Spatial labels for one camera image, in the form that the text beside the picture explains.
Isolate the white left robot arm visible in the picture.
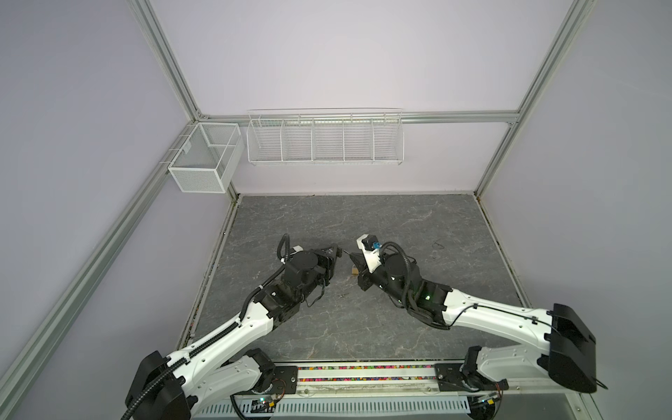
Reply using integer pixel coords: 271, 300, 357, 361
122, 245, 342, 419

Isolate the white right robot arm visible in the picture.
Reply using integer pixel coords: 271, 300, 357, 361
350, 234, 604, 394

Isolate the small white mesh basket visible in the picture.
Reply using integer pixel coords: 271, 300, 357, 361
168, 122, 244, 194

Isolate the aluminium horizontal back bar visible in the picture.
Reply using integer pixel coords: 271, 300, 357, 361
199, 108, 520, 126

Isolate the aluminium left side bar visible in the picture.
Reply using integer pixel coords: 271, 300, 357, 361
1, 122, 197, 419

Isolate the black corrugated cable right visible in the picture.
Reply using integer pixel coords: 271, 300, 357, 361
380, 240, 413, 306

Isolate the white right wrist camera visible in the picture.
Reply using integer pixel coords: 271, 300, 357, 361
356, 234, 382, 273

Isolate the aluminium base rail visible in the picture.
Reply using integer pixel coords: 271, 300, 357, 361
183, 358, 589, 420

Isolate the long white wire basket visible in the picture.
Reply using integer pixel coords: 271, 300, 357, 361
247, 108, 405, 165

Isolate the aluminium frame corner post left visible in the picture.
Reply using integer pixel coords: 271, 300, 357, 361
128, 1, 238, 203

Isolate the aluminium frame corner post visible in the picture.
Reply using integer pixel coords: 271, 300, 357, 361
128, 1, 238, 203
474, 0, 596, 201

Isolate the aluminium frame corner post right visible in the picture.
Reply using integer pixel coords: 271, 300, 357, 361
474, 0, 596, 201

